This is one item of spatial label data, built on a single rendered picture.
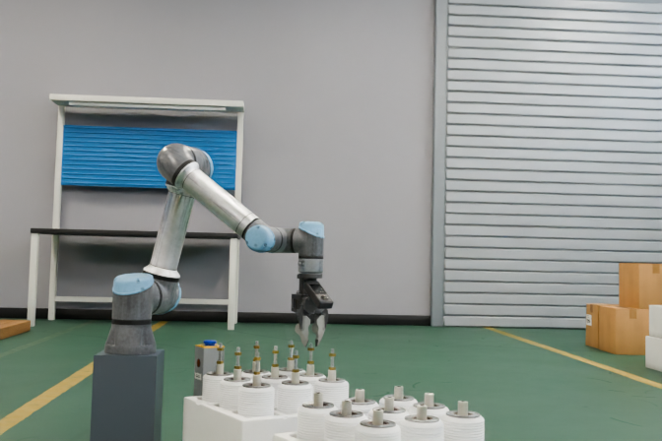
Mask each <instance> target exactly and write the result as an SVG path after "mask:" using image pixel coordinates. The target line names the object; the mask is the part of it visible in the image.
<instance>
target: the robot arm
mask: <svg viewBox="0 0 662 441"><path fill-rule="evenodd" d="M157 167H158V171H159V173H160V174H161V175H162V177H164V178H165V179H166V182H165V186H166V187H167V189H168V194H167V198H166V201H165V208H164V212H163V216H162V220H161V224H160V228H159V232H158V236H157V240H156V243H155V247H154V251H153V255H152V259H151V263H150V265H148V266H147V267H145V268H144V270H143V273H137V274H125V275H120V276H117V277H116V278H115V279H114V282H113V288H112V292H113V296H112V320H111V328H110V331H109V334H108V337H107V339H106V342H105V345H104V352H105V353H109V354H120V355H139V354H151V353H155V352H157V345H156V341H155V337H154V334H153V330H152V315H155V314H156V315H160V314H165V313H167V312H169V311H171V310H172V309H174V308H175V307H176V305H177V304H178V302H179V300H180V297H181V288H180V286H179V283H178V282H179V278H180V275H179V273H178V272H177V266H178V262H179V258H180V254H181V250H182V246H183V242H184V239H185V235H186V231H187V227H188V224H189V220H190V216H191V212H192V208H193V204H194V200H195V199H196V200H197V201H198V202H199V203H201V204H202V205H203V206H204V207H205V208H207V209H208V210H209V211H210V212H211V213H212V214H214V215H215V216H216V217H217V218H218V219H220V220H221V221H222V222H223V223H225V224H226V225H227V226H228V227H229V228H231V229H232V230H233V231H234V232H235V233H237V234H238V235H239V236H240V237H241V238H243V239H244V240H245V242H246V245H247V246H248V248H249V249H251V250H253V251H255V252H259V253H265V252H269V253H298V271H299V272H300V274H298V275H297V279H299V289H298V291H297V293H292V309H291V311H294V312H295V313H297V317H298V324H297V325H296V327H295V331H296V333H297V334H299V336H300V339H301V342H302V344H303V346H304V347H306V346H307V343H308V333H309V331H308V326H309V325H310V319H309V318H308V317H307V316H306V315H310V314H311V313H315V315H314V323H313V324H312V326H311V329H312V332H313V333H314V334H315V335H316V338H315V346H316V347H318V346H319V344H320V342H321V339H322V337H323V334H324V331H325V329H326V325H327V321H328V310H327V309H331V308H332V306H333V303H334V301H333V300H332V299H331V297H330V296H329V295H328V293H327V292H326V291H325V289H324V288H323V287H322V285H321V284H320V283H319V282H318V281H317V279H322V274H321V273H323V264H324V259H323V255H324V238H325V237H324V225H323V223H322V222H319V221H301V222H300V223H299V227H298V228H282V227H272V226H269V225H267V224H266V223H265V222H264V221H262V220H261V219H260V218H259V217H257V216H256V215H255V214H253V213H252V212H251V211H249V210H248V209H247V208H246V207H245V206H244V205H243V204H242V203H240V202H239V201H238V200H237V199H235V198H234V197H233V196H232V195H231V194H229V193H228V192H227V191H226V190H224V189H223V188H222V187H221V186H220V185H218V184H217V183H216V182H215V181H214V180H212V179H211V177H212V174H213V163H212V160H211V158H210V157H209V156H208V154H206V153H205V152H203V151H202V150H200V149H198V148H194V147H189V146H185V145H182V144H170V145H167V146H165V147H164V148H163V149H161V151H160V152H159V154H158V157H157Z"/></svg>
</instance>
